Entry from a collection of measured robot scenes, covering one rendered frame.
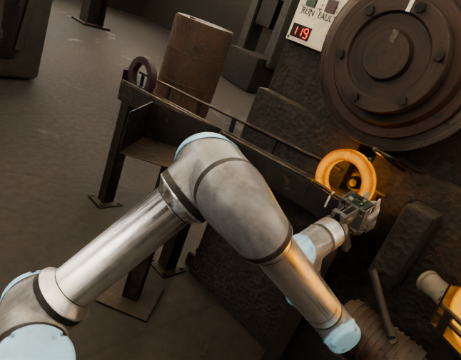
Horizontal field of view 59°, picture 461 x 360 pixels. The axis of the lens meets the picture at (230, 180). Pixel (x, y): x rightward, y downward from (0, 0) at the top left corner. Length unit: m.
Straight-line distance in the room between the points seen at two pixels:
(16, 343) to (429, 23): 1.03
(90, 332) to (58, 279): 0.74
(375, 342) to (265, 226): 0.58
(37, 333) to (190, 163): 0.36
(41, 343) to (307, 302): 0.44
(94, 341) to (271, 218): 0.99
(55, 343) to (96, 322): 0.82
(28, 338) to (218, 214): 0.35
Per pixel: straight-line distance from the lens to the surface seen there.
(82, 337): 1.49
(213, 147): 0.68
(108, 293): 1.63
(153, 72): 1.87
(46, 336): 0.73
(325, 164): 1.27
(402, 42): 1.09
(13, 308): 0.80
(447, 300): 1.06
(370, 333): 1.12
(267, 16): 6.83
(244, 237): 0.60
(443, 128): 1.13
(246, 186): 0.60
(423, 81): 1.06
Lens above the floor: 1.09
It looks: 22 degrees down
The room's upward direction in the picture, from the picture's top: 21 degrees clockwise
